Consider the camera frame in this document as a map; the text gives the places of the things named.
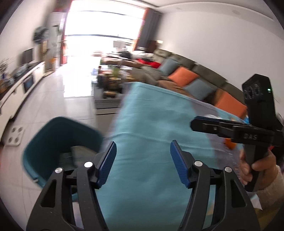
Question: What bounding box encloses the brown sofa seat pad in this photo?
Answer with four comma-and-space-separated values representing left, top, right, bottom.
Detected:
159, 80, 189, 94

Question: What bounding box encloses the red cloth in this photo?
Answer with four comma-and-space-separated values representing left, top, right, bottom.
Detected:
136, 59, 161, 69

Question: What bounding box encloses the black monitor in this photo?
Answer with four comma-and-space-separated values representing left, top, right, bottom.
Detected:
22, 48, 35, 65

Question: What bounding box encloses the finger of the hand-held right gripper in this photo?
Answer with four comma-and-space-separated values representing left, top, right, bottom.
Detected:
196, 115, 251, 126
190, 117, 233, 136

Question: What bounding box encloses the orange cushion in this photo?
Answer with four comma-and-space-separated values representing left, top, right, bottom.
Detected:
167, 67, 200, 86
213, 91, 248, 119

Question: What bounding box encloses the large window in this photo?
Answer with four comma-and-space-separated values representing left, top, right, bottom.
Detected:
64, 0, 147, 54

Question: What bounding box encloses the teal chair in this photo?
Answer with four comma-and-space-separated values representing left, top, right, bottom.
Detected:
21, 117, 105, 201

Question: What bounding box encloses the white TV cabinet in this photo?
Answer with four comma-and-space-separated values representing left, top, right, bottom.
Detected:
0, 61, 46, 120

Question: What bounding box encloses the teal striped tablecloth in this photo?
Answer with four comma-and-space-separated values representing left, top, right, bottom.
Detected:
95, 82, 251, 231

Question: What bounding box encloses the grey and orange curtain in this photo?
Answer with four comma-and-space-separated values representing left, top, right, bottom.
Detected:
59, 13, 69, 65
135, 8, 162, 50

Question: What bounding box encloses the person's right forearm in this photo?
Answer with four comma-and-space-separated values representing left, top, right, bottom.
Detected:
253, 165, 284, 211

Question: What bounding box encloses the green sectional sofa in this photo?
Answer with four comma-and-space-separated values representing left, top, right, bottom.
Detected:
102, 48, 251, 120

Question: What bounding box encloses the cloth-covered standing fan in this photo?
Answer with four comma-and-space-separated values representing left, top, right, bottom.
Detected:
33, 26, 50, 44

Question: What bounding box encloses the dark glass coffee table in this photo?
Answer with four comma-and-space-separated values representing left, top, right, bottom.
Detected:
92, 67, 133, 115

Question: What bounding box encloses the white bathroom scale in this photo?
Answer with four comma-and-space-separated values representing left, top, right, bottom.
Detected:
4, 125, 24, 146

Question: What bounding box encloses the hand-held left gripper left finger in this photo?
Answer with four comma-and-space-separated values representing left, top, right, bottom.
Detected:
26, 141, 117, 231

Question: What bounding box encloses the person's right hand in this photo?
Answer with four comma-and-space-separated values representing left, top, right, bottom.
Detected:
239, 148, 278, 185

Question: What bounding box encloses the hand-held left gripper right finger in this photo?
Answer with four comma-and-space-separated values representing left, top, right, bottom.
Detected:
170, 140, 260, 231

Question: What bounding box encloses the blue cushion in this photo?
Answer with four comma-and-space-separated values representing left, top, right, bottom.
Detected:
183, 78, 217, 100
159, 59, 181, 76

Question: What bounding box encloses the white floor air conditioner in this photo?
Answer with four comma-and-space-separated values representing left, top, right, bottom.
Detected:
48, 12, 67, 72

